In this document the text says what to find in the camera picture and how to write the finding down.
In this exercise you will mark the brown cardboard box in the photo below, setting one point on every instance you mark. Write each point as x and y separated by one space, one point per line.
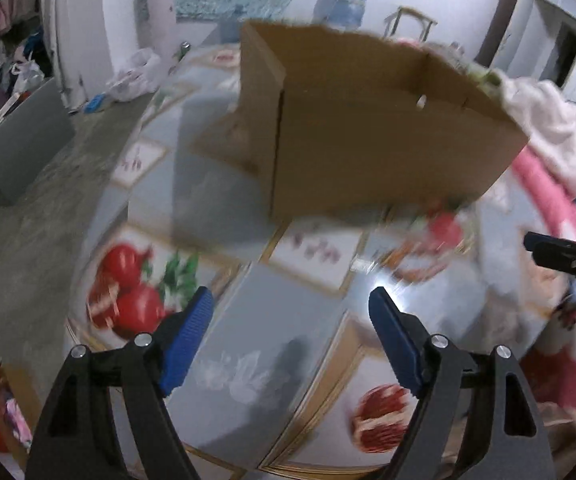
368 135

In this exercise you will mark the metal can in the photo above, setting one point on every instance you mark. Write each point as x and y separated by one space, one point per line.
183 51

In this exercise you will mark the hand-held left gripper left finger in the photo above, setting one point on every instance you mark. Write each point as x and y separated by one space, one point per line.
187 340

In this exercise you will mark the small blue object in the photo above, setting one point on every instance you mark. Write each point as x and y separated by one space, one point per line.
93 103

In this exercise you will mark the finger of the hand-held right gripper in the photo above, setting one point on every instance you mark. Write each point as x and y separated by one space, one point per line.
563 256

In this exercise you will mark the wooden chair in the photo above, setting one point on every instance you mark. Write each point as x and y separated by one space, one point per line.
413 11

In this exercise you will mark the small cardboard box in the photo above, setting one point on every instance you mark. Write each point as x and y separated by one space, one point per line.
22 390

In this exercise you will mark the pale pink board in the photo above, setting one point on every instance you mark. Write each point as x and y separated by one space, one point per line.
161 10

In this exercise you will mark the blue water jug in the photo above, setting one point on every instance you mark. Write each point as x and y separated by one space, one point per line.
343 5

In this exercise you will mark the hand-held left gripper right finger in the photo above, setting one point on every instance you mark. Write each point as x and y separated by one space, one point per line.
395 345

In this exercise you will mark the pink floral blanket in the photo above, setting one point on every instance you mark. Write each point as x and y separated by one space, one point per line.
543 190

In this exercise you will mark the pile of plastic bags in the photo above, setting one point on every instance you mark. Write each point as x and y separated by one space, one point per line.
27 74

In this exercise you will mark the brown door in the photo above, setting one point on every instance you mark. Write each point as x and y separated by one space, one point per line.
503 15

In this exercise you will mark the grey board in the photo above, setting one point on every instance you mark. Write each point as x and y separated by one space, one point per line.
27 135

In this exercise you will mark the white plastic bag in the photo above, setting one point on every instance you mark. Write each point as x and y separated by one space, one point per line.
135 77

